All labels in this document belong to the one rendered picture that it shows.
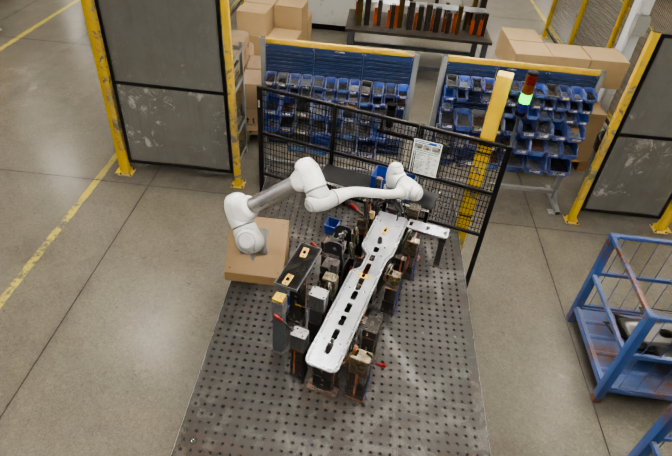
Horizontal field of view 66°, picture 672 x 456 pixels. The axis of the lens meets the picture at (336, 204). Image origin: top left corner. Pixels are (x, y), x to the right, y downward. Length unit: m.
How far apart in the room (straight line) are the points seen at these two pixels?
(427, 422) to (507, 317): 1.79
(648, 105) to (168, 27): 4.24
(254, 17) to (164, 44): 2.36
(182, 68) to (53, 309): 2.31
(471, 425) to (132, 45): 4.10
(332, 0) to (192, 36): 5.00
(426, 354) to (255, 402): 1.05
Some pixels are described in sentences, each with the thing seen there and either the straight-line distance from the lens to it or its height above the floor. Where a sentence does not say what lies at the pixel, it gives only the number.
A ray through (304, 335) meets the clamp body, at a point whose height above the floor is 1.06.
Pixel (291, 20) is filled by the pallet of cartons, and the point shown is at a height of 0.87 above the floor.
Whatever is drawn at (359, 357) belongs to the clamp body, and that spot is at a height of 1.06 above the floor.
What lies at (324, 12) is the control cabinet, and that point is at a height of 0.31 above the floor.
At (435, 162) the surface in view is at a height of 1.29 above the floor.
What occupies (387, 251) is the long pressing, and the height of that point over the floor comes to 1.00.
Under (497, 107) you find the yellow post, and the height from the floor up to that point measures 1.79.
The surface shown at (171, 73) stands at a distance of 5.16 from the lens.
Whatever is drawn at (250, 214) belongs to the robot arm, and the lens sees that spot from 3.26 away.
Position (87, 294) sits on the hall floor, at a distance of 4.74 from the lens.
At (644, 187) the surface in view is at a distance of 5.93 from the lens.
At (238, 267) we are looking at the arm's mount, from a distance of 3.54.
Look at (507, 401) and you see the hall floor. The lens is 4.15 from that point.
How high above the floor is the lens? 3.32
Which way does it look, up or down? 38 degrees down
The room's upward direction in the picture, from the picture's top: 5 degrees clockwise
